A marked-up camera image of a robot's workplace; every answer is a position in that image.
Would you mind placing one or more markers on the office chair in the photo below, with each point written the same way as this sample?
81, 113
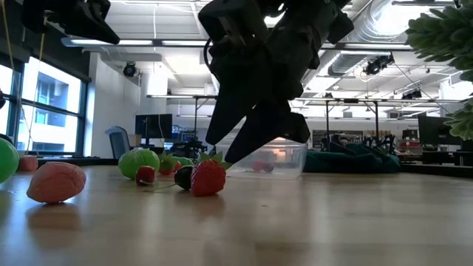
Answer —
119, 142

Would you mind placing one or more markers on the black computer monitor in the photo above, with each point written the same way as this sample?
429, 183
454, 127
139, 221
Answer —
153, 126
439, 129

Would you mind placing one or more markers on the pink textured toy fruit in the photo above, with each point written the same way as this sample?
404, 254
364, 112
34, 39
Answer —
55, 183
27, 163

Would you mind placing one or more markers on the clear plastic tupperware container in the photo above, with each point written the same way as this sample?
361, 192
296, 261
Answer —
292, 159

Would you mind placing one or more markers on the toy strawberry with leaves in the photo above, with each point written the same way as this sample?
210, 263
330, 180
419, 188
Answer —
166, 165

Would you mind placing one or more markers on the black metal gantry frame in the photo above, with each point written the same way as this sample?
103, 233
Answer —
327, 125

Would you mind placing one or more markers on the green toy cucumber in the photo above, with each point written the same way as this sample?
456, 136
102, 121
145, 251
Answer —
183, 161

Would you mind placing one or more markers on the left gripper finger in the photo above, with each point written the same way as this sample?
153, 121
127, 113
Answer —
98, 31

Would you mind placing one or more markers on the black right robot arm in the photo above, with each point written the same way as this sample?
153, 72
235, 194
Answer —
338, 26

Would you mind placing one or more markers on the dark-framed window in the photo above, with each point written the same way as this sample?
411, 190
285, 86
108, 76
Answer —
51, 96

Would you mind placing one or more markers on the bright green round toy fruit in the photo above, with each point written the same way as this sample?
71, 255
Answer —
7, 160

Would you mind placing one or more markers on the large red toy strawberry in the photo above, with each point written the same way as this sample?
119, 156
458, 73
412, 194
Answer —
208, 179

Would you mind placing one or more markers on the dark green cloth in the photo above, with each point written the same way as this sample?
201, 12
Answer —
351, 159

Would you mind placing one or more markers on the long ceiling light rail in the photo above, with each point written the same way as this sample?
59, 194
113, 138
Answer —
111, 41

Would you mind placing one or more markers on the small red toy fruit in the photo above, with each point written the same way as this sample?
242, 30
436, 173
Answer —
177, 166

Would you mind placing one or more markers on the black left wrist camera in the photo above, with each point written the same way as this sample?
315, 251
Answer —
99, 7

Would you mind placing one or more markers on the dark red toy cherry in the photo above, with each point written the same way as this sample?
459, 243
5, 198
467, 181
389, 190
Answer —
270, 168

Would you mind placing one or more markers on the silver ventilation duct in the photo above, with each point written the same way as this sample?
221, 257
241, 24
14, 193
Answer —
380, 18

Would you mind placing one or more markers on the artificial green potted plant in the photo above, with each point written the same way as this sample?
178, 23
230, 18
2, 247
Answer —
443, 37

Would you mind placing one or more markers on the black ceiling spotlight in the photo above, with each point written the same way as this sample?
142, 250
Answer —
129, 69

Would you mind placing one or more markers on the black toy cherry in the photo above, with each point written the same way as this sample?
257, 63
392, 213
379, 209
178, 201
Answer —
183, 178

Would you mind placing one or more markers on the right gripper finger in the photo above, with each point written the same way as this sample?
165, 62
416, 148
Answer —
262, 129
227, 114

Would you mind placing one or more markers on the light green toy cabbage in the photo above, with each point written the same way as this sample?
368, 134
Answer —
135, 162

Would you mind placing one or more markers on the black ceiling camera rig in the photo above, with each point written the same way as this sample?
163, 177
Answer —
377, 65

